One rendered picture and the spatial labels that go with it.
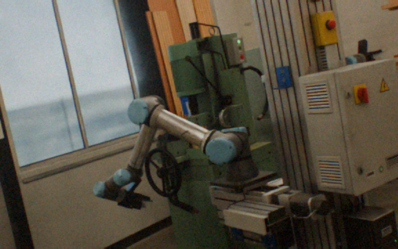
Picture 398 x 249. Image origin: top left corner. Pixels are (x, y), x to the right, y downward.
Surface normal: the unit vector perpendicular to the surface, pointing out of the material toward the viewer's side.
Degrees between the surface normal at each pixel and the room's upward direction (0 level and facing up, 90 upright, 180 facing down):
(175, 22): 87
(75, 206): 90
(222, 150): 94
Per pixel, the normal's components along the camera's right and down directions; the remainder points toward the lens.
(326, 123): -0.81, 0.22
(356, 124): 0.55, -0.02
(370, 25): -0.65, 0.21
